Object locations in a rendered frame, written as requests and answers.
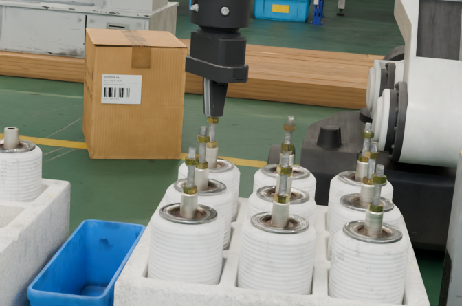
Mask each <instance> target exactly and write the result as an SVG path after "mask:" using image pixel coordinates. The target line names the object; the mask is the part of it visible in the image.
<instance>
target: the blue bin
mask: <svg viewBox="0 0 462 306"><path fill-rule="evenodd" d="M145 230H146V227H145V226H143V225H140V224H134V223H122V222H114V221H102V220H95V219H88V220H84V221H83V222H82V223H81V224H80V225H79V226H78V227H77V229H76V230H75V231H74V232H73V233H72V235H71V236H70V237H69V238H68V240H66V242H65V243H64V244H63V246H62V247H61V248H60V249H59V251H58V252H57V253H56V254H55V255H54V256H53V257H52V259H51V260H50V261H49V263H48V264H47V265H46V266H45V267H44V268H43V270H42V271H41V272H40V273H39V275H38V276H37V277H36V278H35V279H34V280H33V281H32V283H31V284H30V286H29V287H28V288H27V298H28V300H30V306H114V289H115V283H116V281H117V279H118V277H119V276H120V275H121V272H122V271H123V269H124V267H125V265H126V264H127V261H128V260H129V258H130V256H131V254H132V253H133V251H134V249H135V247H136V245H137V244H138V242H139V240H140V238H141V236H142V235H143V233H144V231H145Z"/></svg>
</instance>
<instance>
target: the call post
mask: <svg viewBox="0 0 462 306"><path fill-rule="evenodd" d="M438 306H462V155H461V154H459V160H458V165H457V171H456V180H455V185H454V194H453V200H452V210H451V215H450V224H449V230H448V239H447V244H446V249H445V259H444V264H443V274H442V279H441V288H440V294H439V303H438Z"/></svg>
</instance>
